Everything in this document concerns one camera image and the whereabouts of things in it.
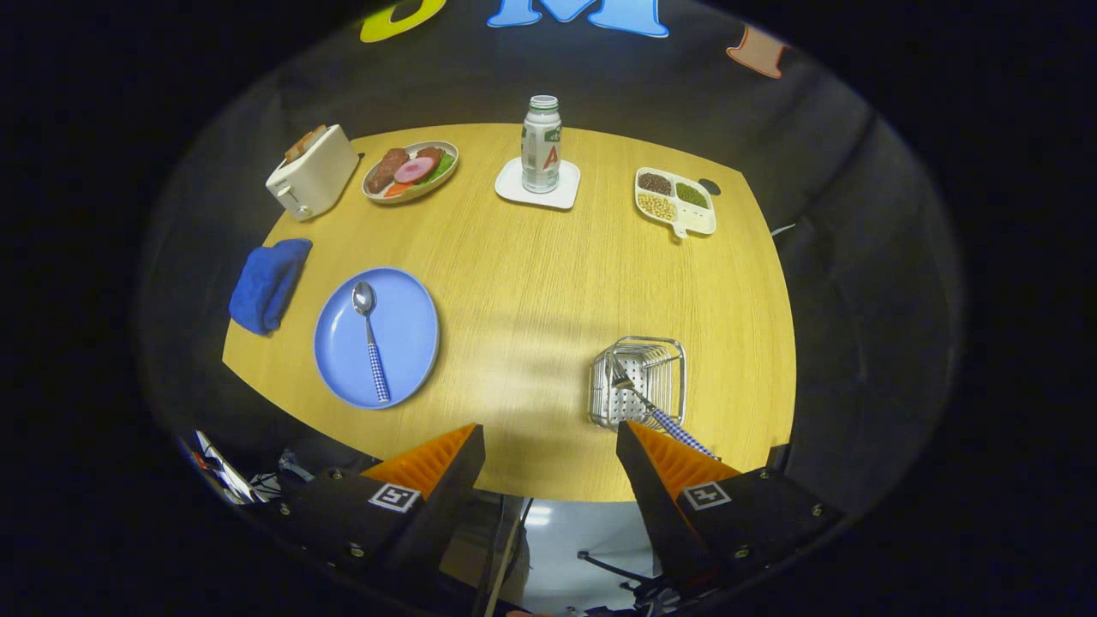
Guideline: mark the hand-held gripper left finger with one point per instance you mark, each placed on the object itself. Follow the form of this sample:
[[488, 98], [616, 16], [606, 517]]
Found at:
[[446, 506]]

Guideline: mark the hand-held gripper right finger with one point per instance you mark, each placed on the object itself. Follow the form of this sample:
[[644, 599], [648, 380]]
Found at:
[[656, 506]]

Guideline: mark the black stand legs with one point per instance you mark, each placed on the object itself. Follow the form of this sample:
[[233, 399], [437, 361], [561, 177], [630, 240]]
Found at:
[[630, 578]]

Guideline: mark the blue round plate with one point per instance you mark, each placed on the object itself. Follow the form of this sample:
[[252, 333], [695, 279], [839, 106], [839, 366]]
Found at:
[[411, 334]]

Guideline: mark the white power strip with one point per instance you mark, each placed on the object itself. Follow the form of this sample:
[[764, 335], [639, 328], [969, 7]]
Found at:
[[224, 470]]

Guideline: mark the blue folded towel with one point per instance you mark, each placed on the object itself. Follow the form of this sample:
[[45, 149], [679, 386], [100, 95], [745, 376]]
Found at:
[[266, 287]]

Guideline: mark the white divided tray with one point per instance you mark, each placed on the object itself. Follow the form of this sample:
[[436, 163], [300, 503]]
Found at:
[[698, 224]]

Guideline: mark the yellow beans pile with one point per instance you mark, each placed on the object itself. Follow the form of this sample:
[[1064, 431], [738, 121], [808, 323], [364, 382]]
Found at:
[[656, 206]]

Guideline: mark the green beans pile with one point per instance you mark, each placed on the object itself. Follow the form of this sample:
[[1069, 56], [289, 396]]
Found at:
[[692, 194]]

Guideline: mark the beige oval food plate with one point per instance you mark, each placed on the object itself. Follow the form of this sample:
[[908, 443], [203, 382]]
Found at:
[[422, 193]]

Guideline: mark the orange carrot slice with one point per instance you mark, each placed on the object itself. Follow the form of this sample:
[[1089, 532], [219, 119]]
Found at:
[[397, 189]]

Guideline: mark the white square coaster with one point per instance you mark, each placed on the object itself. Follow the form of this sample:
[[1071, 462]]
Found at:
[[514, 190]]

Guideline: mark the brown beans pile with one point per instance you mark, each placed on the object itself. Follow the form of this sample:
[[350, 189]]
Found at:
[[654, 182]]

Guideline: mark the black table grommet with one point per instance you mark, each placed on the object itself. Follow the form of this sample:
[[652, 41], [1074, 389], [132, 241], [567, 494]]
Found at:
[[710, 186]]

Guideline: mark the pink ham slice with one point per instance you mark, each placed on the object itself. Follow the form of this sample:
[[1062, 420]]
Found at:
[[414, 169]]

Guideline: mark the green lettuce leaf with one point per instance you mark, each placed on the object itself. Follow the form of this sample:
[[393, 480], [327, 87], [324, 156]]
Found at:
[[441, 165]]

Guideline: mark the brown meat piece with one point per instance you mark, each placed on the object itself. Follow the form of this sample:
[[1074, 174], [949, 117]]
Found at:
[[429, 155], [387, 169]]

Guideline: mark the white toaster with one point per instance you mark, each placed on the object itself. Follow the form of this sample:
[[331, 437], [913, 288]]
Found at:
[[317, 176]]

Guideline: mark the white drink bottle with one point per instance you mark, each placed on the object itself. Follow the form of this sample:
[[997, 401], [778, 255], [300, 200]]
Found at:
[[542, 146]]

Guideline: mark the toast slice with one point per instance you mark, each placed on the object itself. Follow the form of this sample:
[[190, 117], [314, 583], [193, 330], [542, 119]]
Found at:
[[314, 137], [298, 147]]

